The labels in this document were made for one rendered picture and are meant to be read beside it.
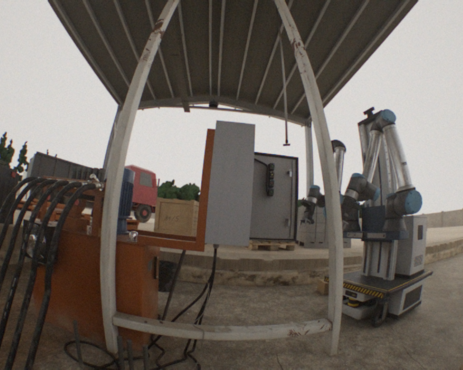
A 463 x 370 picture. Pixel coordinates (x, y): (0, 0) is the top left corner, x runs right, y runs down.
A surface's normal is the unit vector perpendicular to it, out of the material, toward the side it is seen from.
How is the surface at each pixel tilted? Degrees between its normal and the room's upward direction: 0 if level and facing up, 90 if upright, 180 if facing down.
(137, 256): 90
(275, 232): 90
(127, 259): 90
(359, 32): 172
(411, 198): 95
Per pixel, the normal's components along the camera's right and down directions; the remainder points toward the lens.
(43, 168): 0.88, -0.03
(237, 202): 0.07, -0.18
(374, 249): -0.96, -0.12
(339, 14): -0.21, 0.96
